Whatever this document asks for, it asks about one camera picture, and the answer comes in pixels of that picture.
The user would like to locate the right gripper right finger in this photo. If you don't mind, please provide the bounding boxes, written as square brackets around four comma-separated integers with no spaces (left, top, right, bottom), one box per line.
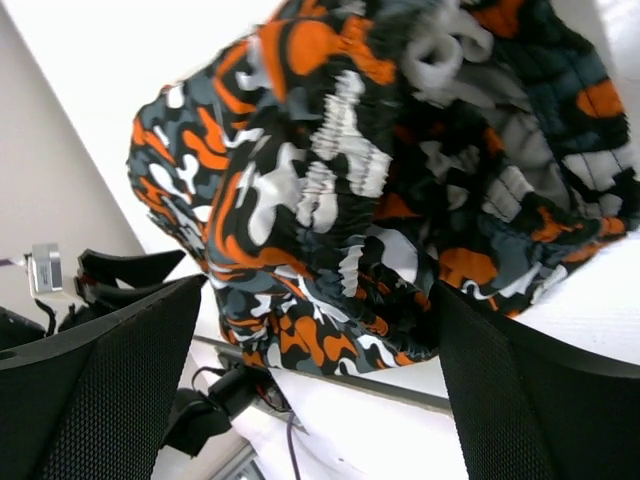
[431,282,639,479]

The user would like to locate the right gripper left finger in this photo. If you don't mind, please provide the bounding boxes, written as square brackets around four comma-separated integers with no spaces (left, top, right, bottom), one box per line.
[1,275,205,479]

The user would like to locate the orange camouflage shorts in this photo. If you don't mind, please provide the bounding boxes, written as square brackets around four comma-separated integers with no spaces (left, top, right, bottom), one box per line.
[127,1,639,375]

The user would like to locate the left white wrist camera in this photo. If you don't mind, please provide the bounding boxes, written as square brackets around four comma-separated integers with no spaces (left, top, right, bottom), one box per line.
[26,243,80,302]

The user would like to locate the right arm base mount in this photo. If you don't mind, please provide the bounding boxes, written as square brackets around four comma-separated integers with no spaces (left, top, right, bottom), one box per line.
[162,364,293,457]

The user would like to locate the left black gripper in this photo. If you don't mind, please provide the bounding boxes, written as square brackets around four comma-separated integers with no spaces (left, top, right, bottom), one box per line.
[1,249,186,352]

